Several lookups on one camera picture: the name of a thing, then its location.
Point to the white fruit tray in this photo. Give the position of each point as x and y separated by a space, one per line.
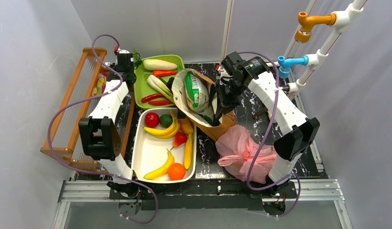
150 153

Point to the white radish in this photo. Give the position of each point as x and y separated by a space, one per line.
156 64

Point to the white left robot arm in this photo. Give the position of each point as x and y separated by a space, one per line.
99 135

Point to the yellow banana bunch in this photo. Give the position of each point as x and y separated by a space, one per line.
161 132

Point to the yellow banana by bag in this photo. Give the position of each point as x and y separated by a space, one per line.
188 152

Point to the orange mango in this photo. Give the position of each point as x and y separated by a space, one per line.
185 126

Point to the red chili pepper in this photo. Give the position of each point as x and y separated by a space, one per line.
151 97

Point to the blue faucet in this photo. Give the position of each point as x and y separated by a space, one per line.
286 64

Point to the wooden rack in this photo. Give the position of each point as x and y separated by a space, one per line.
65 137

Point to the aluminium base frame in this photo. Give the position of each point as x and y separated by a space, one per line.
210 199

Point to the orange candy bag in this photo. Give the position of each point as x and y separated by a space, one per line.
99 86

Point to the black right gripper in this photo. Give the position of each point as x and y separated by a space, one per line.
223 96

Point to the white pipe frame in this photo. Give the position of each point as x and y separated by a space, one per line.
344 19

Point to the orange carrot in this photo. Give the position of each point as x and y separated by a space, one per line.
161 73

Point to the green chips bag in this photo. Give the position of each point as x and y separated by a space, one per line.
197 94

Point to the green lime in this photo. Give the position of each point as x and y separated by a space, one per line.
165 120

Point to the brown paper bag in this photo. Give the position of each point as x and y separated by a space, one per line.
202 120

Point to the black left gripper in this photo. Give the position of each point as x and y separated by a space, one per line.
128 78

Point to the green vegetable tray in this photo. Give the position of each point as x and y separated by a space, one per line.
141 86

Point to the pink plastic grocery bag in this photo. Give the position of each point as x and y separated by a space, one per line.
237 150

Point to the red apple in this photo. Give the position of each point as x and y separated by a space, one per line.
151 120

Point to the green white leek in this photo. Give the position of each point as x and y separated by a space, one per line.
160 86

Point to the orange faucet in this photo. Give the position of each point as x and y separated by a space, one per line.
307 23

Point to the orange fruit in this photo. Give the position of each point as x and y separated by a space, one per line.
176 171

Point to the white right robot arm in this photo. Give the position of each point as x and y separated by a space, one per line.
298 130

